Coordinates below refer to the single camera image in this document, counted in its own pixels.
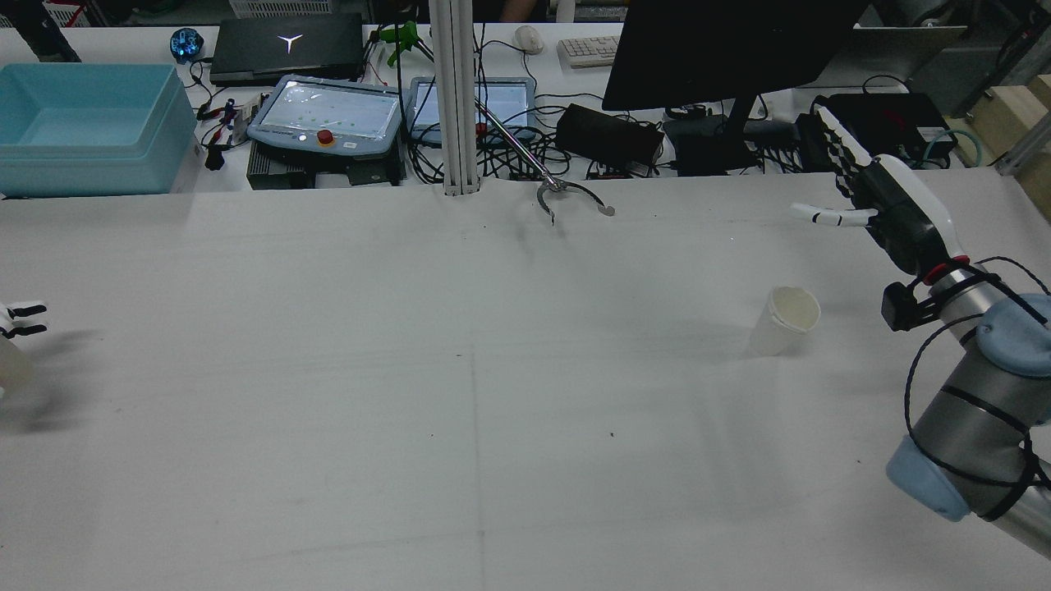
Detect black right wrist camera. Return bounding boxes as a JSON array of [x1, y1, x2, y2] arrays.
[[881, 282, 933, 332]]

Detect white plastic basket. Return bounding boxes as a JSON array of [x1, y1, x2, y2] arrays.
[[228, 0, 337, 18]]

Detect teal cable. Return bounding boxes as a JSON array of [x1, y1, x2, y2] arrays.
[[928, 127, 984, 169]]

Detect beige paper cup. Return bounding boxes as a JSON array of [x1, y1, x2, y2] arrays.
[[0, 335, 38, 395]]

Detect light wooden box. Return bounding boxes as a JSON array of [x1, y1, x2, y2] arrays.
[[965, 76, 1051, 161]]

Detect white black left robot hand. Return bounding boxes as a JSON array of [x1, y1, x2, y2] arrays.
[[0, 300, 48, 341]]

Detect light blue plastic bin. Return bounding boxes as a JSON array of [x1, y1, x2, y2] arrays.
[[0, 63, 198, 198]]

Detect white keyboard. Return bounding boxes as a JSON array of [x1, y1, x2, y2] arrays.
[[557, 35, 622, 69]]

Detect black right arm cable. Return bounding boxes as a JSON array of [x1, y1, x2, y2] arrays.
[[903, 256, 1051, 522]]

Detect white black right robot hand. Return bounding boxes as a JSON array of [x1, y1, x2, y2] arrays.
[[791, 105, 971, 284]]

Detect black computer monitor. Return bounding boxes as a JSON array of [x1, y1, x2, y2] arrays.
[[602, 0, 871, 177]]

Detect aluminium profile post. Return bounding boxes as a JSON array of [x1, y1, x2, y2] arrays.
[[429, 0, 483, 196]]

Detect black laptop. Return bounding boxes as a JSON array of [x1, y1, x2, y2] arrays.
[[209, 12, 366, 87]]

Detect white paper cup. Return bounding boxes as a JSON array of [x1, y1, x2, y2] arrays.
[[749, 286, 822, 358]]

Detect grey electronics box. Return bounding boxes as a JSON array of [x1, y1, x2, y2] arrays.
[[345, 156, 407, 188], [246, 150, 321, 191]]

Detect black power adapter box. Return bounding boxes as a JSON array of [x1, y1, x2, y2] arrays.
[[556, 103, 664, 169]]

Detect black cable tangle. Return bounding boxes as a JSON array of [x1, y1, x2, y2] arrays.
[[402, 82, 592, 183]]

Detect black electronics box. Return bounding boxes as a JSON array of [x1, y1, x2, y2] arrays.
[[809, 92, 959, 169]]

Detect grey teach pendant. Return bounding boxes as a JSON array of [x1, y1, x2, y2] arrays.
[[246, 74, 405, 161], [406, 76, 539, 150]]

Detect blue shiny ball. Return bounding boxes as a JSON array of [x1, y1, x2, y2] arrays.
[[170, 27, 204, 64]]

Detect aluminium frame rail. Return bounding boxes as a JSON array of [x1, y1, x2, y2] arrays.
[[994, 123, 1051, 177]]

